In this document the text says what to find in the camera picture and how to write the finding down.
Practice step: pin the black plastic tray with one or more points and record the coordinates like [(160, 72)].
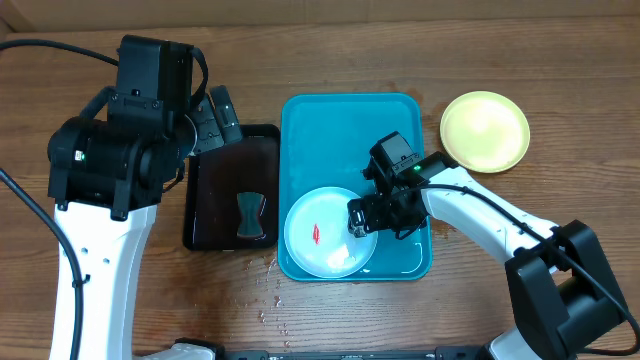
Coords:
[(216, 178)]

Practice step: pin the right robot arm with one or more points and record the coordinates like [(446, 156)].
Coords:
[(563, 292)]

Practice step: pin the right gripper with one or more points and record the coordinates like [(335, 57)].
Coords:
[(376, 208)]

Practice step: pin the teal plastic tray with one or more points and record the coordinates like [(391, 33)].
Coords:
[(325, 142)]

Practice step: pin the yellow plate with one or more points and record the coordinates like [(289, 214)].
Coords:
[(485, 132)]

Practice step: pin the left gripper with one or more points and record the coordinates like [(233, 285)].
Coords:
[(208, 126)]

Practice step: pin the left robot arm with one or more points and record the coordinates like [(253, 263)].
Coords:
[(109, 168)]

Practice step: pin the light blue plate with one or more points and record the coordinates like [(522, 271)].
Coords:
[(317, 235)]

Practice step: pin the dark green scrubbing sponge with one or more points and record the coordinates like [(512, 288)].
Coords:
[(250, 206)]

